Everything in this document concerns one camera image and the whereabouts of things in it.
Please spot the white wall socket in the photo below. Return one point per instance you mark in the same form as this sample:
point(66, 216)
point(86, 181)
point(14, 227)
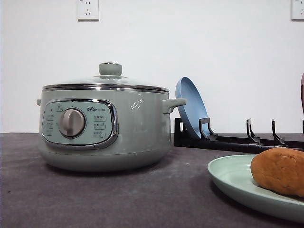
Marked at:
point(87, 10)
point(297, 11)

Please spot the green electric steamer pot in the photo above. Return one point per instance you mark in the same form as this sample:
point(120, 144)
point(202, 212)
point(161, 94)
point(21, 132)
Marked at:
point(104, 127)

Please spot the black plate rack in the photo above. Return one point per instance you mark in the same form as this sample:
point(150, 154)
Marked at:
point(183, 137)

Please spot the white wall socket left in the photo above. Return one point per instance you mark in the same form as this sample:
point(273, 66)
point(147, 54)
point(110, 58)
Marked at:
point(87, 10)

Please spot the green plate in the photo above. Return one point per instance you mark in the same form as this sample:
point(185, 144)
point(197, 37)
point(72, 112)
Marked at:
point(233, 174)

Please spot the brown potato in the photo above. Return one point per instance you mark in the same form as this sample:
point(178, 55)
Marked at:
point(280, 169)

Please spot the glass steamer lid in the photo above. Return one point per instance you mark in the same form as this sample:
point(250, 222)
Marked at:
point(110, 78)

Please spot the white wall socket right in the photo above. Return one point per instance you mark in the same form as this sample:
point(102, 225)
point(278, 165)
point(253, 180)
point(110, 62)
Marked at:
point(297, 11)

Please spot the blue plate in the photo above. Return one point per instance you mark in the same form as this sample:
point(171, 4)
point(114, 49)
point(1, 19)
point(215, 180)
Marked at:
point(192, 109)

